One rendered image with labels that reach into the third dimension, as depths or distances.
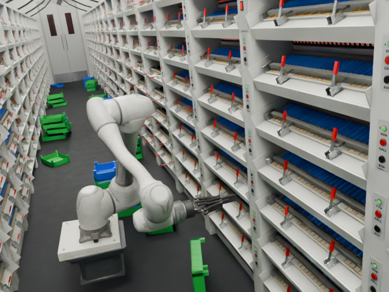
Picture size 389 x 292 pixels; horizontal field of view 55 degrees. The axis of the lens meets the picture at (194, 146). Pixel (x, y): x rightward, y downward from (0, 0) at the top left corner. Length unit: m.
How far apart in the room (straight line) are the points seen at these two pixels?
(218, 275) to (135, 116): 0.98
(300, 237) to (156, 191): 0.56
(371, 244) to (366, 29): 0.55
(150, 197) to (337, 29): 0.80
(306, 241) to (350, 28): 0.78
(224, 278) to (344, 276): 0.95
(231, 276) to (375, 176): 1.30
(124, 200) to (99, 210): 0.14
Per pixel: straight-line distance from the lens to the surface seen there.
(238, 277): 2.14
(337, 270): 1.34
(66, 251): 2.16
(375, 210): 1.06
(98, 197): 2.11
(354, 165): 1.12
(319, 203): 1.31
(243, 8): 1.49
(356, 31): 1.02
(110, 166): 2.92
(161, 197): 1.33
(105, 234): 2.19
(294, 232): 1.51
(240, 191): 1.84
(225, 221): 2.27
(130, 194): 2.15
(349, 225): 1.21
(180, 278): 2.18
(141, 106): 1.81
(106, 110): 1.75
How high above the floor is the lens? 1.34
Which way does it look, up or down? 19 degrees down
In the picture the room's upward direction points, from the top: 6 degrees counter-clockwise
